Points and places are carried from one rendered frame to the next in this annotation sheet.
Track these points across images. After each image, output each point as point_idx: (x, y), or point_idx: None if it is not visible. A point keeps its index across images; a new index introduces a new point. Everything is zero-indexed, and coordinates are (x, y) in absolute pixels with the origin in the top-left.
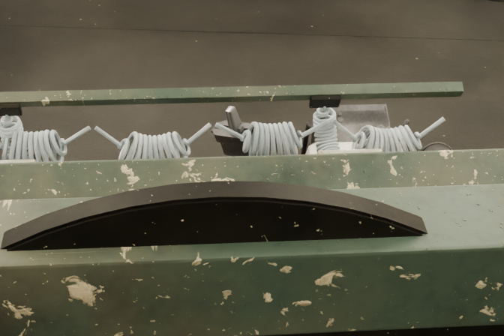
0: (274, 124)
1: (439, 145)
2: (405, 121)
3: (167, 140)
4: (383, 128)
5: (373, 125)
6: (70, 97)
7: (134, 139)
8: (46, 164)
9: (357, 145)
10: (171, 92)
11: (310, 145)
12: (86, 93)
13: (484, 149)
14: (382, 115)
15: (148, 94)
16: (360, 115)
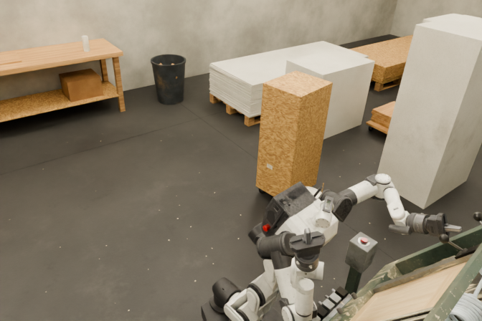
0: None
1: (330, 192)
2: (320, 187)
3: (476, 304)
4: (329, 197)
5: (304, 195)
6: (440, 319)
7: (467, 319)
8: None
9: (324, 212)
10: (474, 268)
11: (285, 221)
12: (445, 307)
13: None
14: (303, 188)
15: (468, 279)
16: (295, 193)
